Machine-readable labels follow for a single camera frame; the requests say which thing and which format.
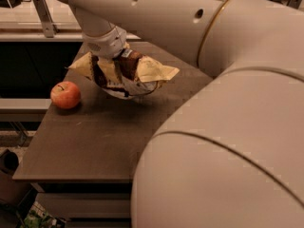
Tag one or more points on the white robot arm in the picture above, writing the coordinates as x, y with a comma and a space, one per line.
233, 155

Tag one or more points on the left metal railing bracket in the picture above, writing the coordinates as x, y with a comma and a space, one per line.
47, 24

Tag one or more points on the brown chip bag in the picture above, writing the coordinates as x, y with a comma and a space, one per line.
141, 74

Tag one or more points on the green patterned bag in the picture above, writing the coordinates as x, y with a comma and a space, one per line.
39, 217

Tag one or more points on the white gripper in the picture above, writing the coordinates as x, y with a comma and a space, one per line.
105, 46

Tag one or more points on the red apple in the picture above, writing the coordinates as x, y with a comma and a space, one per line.
65, 95

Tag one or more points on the dark bin on floor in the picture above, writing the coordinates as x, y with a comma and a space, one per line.
11, 191

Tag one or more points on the grey table drawer base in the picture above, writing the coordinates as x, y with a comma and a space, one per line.
88, 205

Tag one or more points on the black object on counter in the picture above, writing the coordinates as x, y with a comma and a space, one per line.
10, 4

